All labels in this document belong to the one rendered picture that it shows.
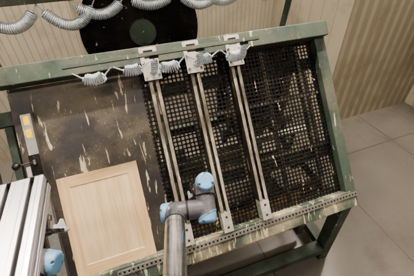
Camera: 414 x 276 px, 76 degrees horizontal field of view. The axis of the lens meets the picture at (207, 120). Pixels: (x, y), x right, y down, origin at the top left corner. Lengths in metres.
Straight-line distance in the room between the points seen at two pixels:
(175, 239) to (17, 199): 0.51
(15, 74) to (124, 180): 0.79
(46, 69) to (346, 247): 2.80
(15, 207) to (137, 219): 1.12
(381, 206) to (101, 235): 2.77
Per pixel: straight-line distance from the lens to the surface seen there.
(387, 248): 3.19
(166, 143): 1.62
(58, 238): 1.77
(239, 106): 1.69
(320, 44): 2.09
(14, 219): 0.64
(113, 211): 1.70
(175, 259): 0.93
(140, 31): 1.96
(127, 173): 1.65
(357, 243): 3.09
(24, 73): 1.68
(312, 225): 2.81
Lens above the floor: 2.47
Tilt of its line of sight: 37 degrees down
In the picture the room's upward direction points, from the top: 2 degrees counter-clockwise
